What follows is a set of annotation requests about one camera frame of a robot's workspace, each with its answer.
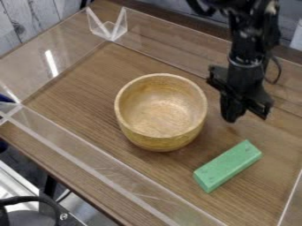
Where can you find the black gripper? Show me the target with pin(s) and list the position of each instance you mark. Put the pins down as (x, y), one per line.
(242, 92)

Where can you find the green rectangular block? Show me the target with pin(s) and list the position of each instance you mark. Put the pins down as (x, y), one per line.
(222, 168)

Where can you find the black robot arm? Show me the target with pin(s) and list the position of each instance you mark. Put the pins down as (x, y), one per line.
(253, 22)

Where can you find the brown wooden bowl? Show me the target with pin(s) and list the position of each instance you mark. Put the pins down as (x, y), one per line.
(160, 111)

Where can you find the white object at right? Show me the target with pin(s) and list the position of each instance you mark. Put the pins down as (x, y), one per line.
(295, 44)

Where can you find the black table leg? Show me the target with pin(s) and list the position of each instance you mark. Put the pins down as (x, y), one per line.
(50, 186)

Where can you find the blue object at edge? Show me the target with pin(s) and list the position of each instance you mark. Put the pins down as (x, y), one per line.
(5, 99)

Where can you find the clear acrylic enclosure wall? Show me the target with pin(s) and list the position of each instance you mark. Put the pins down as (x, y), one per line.
(63, 78)

